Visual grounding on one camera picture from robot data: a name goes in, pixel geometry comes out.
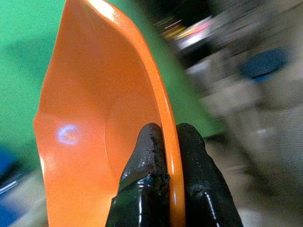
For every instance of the blue round object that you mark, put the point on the blue round object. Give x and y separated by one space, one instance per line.
264 63

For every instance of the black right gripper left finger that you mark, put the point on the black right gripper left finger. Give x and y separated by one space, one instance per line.
139 179

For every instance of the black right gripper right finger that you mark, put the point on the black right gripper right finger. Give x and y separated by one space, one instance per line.
201 179

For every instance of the green table mat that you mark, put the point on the green table mat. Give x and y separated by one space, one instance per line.
26 71

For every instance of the orange plastic plate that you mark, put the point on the orange plastic plate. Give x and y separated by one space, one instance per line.
99 113

